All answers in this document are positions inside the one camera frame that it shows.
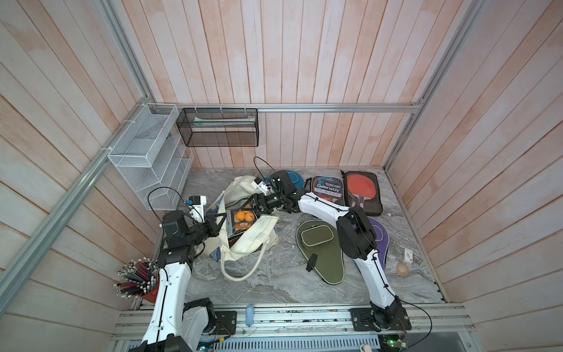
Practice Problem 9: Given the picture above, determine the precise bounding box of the purple paddle cover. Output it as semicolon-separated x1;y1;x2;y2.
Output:
369;218;389;269

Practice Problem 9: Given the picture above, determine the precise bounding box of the small white card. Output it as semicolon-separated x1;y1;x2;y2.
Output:
404;248;413;263

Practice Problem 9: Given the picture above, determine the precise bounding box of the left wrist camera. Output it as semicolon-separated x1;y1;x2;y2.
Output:
185;196;207;223

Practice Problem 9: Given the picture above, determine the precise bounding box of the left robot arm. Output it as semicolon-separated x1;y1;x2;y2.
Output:
133;211;227;351

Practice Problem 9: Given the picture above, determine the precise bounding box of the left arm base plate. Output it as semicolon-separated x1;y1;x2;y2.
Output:
177;310;238;337

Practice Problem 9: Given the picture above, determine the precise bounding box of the green paddle cover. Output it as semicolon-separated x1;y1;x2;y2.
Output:
296;220;345;285

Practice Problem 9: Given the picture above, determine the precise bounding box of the white wire mesh shelf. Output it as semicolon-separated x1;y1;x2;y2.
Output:
108;104;194;211

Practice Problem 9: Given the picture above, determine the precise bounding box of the red paddle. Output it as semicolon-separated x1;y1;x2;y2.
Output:
341;171;384;216

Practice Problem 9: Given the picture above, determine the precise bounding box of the teal paddle cover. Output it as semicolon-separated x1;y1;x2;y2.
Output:
268;170;305;189

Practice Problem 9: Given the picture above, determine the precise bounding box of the black mesh wall basket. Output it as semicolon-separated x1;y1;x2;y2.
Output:
176;107;260;148

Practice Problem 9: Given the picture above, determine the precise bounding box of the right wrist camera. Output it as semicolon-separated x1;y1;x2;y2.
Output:
252;177;272;195

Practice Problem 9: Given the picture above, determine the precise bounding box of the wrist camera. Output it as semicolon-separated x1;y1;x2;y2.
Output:
252;177;272;195
185;196;207;223

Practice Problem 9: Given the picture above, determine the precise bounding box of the aluminium front rail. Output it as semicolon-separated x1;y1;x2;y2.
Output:
111;303;476;352

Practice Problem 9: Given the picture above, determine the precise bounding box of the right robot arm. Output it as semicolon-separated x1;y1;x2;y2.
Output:
248;171;412;331

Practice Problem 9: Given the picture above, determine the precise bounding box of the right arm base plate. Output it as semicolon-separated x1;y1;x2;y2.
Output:
349;308;412;332

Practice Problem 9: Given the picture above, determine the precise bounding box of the Deerway paddle set clear case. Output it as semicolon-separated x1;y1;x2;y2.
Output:
305;175;345;205

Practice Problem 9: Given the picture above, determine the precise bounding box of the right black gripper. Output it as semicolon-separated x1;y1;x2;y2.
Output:
240;194;286;215

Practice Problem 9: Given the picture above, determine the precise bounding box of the orange ping pong ball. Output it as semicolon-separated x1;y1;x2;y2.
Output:
396;263;410;277

